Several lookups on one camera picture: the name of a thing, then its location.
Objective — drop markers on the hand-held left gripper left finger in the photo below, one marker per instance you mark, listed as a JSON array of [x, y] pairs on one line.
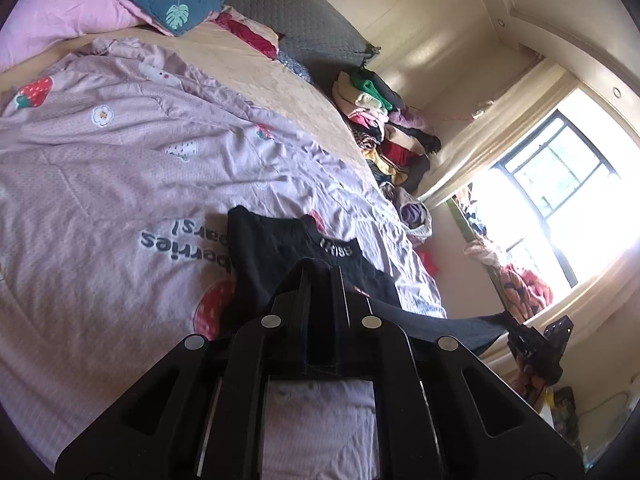
[[300, 310]]

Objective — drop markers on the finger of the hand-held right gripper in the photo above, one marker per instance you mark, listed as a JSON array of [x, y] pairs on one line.
[[559, 332], [530, 352]]

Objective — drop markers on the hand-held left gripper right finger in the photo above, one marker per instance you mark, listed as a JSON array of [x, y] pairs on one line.
[[345, 310]]

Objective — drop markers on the black sweater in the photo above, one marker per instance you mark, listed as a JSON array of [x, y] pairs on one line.
[[265, 255]]

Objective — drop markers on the clothes on windowsill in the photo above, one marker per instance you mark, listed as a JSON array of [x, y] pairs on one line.
[[525, 285]]

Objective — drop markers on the printed bag of clothes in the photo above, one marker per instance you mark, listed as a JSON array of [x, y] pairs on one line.
[[415, 212]]

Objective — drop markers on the pile of folded clothes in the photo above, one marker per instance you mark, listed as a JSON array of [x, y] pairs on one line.
[[385, 125]]

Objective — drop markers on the red plastic bag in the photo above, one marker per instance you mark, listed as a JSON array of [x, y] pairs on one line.
[[430, 262]]

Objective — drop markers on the window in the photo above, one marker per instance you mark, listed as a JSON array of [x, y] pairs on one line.
[[550, 185]]

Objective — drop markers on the cream curtain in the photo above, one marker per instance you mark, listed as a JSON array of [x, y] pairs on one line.
[[480, 155]]

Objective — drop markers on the lilac strawberry print duvet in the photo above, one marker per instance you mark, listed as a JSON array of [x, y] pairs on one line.
[[100, 185]]

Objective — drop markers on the blue patterned cloth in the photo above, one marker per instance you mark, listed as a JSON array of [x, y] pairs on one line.
[[295, 67]]

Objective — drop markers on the beige bedsheet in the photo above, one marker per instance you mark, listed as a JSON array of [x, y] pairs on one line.
[[225, 60]]

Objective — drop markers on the red white pillow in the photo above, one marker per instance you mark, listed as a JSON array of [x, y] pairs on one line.
[[250, 32]]

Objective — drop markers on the grey quilted headboard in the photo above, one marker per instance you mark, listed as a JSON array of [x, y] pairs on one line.
[[300, 10]]

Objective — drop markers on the pink quilt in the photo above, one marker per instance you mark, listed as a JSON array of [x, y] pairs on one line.
[[65, 5]]

